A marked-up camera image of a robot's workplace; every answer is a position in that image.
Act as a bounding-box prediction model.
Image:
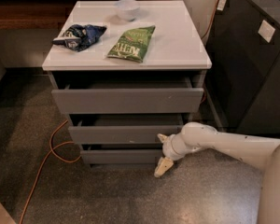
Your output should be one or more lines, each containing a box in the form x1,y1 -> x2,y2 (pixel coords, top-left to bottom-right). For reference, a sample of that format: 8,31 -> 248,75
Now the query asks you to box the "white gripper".
154,133 -> 189,178

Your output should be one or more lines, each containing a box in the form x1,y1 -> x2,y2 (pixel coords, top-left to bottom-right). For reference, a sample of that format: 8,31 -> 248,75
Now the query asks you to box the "white label on cabinet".
258,20 -> 275,43

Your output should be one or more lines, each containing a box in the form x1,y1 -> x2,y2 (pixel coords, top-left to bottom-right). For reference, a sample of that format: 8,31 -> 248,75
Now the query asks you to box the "grey drawer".
68,114 -> 186,145
80,144 -> 163,165
52,77 -> 203,114

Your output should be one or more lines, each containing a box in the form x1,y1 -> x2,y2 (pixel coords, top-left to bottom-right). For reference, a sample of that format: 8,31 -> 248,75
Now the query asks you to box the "grey middle drawer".
68,114 -> 186,145

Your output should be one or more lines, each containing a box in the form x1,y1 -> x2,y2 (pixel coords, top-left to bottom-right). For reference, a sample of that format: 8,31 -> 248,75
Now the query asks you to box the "white tag on cable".
217,0 -> 227,11

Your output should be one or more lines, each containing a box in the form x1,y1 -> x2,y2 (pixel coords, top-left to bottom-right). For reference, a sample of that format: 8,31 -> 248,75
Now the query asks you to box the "blue crumpled chip bag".
52,24 -> 106,52

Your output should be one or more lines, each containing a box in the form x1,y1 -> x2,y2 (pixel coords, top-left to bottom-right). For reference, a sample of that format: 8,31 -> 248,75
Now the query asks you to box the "grey three-drawer cabinet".
41,0 -> 213,170

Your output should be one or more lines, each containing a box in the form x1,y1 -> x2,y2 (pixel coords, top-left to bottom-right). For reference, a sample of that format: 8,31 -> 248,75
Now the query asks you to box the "orange extension cable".
18,119 -> 82,224

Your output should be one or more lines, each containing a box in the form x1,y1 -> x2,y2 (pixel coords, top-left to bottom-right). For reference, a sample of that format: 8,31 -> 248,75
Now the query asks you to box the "white bowl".
115,0 -> 140,21

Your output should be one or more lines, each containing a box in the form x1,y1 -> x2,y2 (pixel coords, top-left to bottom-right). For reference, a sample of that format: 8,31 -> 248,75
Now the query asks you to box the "grey bottom drawer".
80,144 -> 163,165

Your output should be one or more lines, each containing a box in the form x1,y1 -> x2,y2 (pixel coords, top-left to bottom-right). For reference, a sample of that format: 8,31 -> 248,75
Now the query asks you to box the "dark grey bin cabinet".
206,0 -> 280,135

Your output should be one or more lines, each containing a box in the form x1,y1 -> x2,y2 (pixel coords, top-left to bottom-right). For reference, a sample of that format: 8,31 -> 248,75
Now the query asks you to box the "green chip bag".
107,25 -> 156,63

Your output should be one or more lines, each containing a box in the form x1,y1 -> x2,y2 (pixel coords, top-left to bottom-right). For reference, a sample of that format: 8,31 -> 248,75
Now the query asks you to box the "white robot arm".
154,122 -> 280,224

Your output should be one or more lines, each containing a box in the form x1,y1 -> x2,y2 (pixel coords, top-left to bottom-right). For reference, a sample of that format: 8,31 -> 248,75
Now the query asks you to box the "grey top drawer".
52,77 -> 203,114

